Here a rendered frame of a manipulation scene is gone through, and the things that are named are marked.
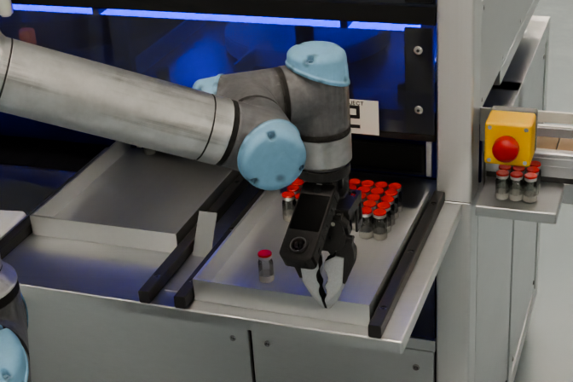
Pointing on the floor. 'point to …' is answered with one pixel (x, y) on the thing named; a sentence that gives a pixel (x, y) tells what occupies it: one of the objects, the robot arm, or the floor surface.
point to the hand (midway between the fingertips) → (324, 302)
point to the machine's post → (458, 155)
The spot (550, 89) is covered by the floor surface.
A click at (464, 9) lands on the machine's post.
